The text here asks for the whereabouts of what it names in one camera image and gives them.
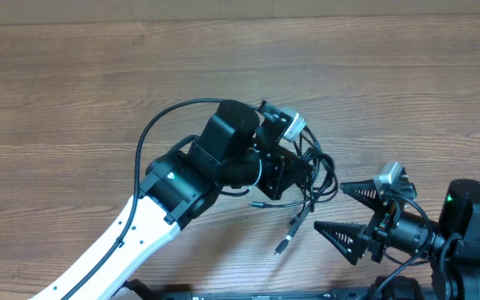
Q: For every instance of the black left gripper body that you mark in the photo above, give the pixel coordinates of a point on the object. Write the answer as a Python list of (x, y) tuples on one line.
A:
[(272, 172)]

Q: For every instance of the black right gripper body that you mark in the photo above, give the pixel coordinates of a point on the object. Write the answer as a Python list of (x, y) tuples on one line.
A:
[(378, 232)]

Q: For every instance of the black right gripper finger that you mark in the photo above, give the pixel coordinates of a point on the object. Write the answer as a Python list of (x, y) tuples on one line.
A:
[(347, 238), (364, 192)]

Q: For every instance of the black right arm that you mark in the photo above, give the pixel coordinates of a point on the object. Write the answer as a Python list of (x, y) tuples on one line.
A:
[(450, 246)]

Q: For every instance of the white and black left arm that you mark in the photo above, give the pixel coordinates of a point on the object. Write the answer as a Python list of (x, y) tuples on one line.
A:
[(238, 148)]

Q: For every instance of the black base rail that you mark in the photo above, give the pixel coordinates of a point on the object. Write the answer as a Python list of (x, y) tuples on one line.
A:
[(137, 290)]

